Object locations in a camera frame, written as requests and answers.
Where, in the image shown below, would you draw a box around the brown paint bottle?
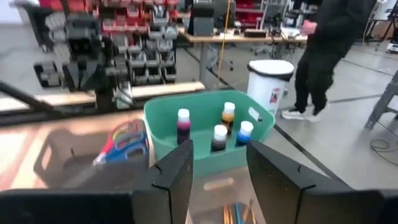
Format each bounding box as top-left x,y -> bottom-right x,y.
210,124 -> 229,154

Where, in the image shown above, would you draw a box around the thick yellow hanging cable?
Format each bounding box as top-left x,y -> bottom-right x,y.
216,0 -> 233,80

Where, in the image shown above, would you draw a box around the green-handled scissors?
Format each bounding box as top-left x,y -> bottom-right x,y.
116,120 -> 146,141

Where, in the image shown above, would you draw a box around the yellow-handled scissors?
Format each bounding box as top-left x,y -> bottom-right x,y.
112,123 -> 142,146

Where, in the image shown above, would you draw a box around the red-handled scissors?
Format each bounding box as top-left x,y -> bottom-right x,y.
92,133 -> 116,166

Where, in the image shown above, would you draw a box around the teal plastic bin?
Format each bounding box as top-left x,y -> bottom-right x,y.
143,90 -> 276,179

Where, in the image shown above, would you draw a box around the flat black desktop device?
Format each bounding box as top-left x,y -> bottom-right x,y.
243,28 -> 268,39

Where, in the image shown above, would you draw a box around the blue paint bottle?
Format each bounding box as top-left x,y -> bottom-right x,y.
234,120 -> 254,147

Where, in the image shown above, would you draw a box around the long wooden workbench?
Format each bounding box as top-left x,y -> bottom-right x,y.
177,27 -> 308,85

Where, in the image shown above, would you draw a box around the thin black floor cable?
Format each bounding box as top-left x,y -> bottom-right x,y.
369,119 -> 398,167

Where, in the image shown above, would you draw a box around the black and grey desktop box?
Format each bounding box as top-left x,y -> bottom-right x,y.
187,4 -> 215,37

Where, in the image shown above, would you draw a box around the black aluminium table frame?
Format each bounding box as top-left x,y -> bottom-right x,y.
0,80 -> 147,127

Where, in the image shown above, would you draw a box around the person's hand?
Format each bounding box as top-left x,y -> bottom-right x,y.
300,19 -> 318,36

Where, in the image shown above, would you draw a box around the grey metal stand leg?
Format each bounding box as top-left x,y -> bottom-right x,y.
364,70 -> 398,131

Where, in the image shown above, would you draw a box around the white trash can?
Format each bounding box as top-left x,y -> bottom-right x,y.
246,59 -> 295,116

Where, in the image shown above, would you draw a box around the wide grey translucent bin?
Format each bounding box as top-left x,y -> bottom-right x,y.
185,166 -> 268,224

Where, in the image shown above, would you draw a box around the orange paint bottle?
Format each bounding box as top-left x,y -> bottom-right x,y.
221,101 -> 236,135

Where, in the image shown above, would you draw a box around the blue-handled scissors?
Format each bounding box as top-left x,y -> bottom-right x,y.
102,132 -> 149,164

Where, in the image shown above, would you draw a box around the tall grey translucent bin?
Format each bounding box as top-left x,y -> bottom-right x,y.
33,119 -> 150,191

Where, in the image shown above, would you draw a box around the red and grey parts-bin rack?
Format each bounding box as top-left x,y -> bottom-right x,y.
37,0 -> 180,87

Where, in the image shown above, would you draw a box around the person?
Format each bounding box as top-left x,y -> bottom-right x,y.
280,0 -> 377,123

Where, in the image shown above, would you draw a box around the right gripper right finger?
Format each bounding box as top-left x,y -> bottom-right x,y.
246,139 -> 385,224

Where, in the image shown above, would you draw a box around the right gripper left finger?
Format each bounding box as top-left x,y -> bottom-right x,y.
132,139 -> 194,224

